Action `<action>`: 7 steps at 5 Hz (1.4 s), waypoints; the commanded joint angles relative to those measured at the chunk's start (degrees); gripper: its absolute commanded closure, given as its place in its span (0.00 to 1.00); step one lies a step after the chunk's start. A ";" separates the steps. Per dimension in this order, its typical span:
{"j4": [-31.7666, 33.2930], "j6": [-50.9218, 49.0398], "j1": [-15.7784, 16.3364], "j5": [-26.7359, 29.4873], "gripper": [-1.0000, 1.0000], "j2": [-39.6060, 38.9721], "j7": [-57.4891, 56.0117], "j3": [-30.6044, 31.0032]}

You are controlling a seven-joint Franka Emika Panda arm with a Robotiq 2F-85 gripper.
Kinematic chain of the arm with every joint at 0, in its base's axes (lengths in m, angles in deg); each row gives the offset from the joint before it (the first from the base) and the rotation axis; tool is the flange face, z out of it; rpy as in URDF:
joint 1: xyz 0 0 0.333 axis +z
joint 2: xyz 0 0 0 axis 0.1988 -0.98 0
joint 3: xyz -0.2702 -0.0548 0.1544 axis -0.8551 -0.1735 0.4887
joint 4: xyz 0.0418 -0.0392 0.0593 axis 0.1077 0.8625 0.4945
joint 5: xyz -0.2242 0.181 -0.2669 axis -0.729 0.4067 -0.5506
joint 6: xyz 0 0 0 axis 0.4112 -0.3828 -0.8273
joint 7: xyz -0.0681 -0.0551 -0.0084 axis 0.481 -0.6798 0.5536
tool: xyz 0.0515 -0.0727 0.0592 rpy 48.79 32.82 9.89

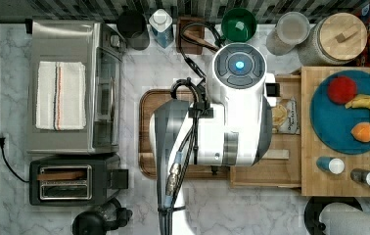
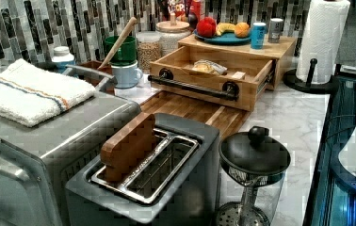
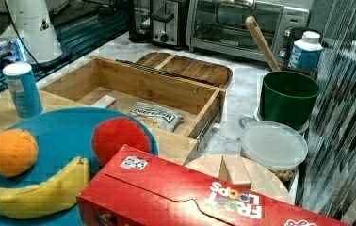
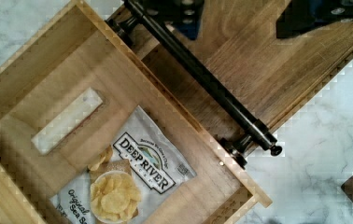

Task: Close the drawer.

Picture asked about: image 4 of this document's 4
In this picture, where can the light wooden drawer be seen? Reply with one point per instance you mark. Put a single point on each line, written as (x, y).
(65, 94)

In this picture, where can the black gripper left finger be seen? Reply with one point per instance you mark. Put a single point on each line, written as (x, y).
(184, 15)

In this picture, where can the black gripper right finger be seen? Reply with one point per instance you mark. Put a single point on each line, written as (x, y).
(303, 16)

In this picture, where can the Deep River chips bag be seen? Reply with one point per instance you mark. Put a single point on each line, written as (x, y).
(140, 169)

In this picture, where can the black metal drawer handle bar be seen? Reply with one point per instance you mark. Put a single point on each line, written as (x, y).
(254, 130)

